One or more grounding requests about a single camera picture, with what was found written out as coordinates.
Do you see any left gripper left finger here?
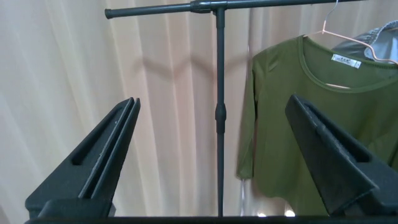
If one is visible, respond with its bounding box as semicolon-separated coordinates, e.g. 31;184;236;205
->
24;96;141;218

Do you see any pink clothes hanger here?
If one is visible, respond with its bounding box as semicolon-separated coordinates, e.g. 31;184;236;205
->
303;0;398;90

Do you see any black clothes rack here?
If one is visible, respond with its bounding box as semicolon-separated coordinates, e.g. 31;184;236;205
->
104;0;368;218

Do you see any pale grey garment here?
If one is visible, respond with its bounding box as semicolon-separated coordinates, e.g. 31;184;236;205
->
331;20;398;65

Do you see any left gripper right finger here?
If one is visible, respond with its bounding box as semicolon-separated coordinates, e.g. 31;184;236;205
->
284;93;398;217

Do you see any green printed sleeveless shirt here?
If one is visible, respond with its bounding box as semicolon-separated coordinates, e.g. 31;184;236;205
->
236;34;398;217

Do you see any beige curtain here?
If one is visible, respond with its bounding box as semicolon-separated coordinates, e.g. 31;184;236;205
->
0;0;398;224

